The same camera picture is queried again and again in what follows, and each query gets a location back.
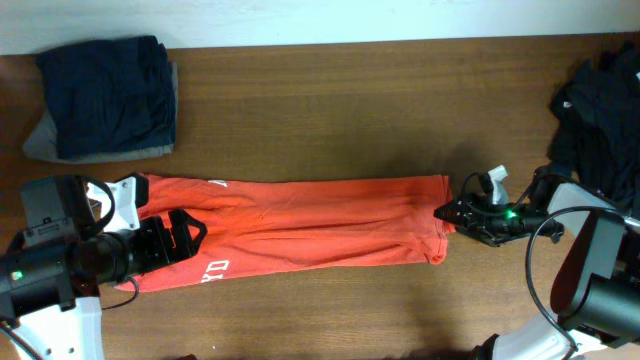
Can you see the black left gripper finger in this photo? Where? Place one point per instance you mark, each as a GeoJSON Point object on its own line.
{"type": "Point", "coordinates": [134, 188]}
{"type": "Point", "coordinates": [188, 234]}

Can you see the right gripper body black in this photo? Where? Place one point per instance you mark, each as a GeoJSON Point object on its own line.
{"type": "Point", "coordinates": [497, 221]}

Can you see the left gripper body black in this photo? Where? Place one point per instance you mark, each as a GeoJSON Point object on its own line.
{"type": "Point", "coordinates": [133, 252]}

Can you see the orange red printed t-shirt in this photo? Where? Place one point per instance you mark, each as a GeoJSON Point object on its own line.
{"type": "Point", "coordinates": [256, 229]}

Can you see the navy blue garment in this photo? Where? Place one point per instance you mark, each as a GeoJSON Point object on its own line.
{"type": "Point", "coordinates": [141, 50]}

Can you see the grey garment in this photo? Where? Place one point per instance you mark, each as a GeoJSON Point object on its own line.
{"type": "Point", "coordinates": [45, 145]}

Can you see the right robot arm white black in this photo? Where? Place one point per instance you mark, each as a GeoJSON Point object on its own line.
{"type": "Point", "coordinates": [594, 300]}

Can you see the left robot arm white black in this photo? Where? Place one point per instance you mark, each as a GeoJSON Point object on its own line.
{"type": "Point", "coordinates": [82, 233]}

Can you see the pile of dark clothes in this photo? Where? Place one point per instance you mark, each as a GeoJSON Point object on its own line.
{"type": "Point", "coordinates": [598, 133]}

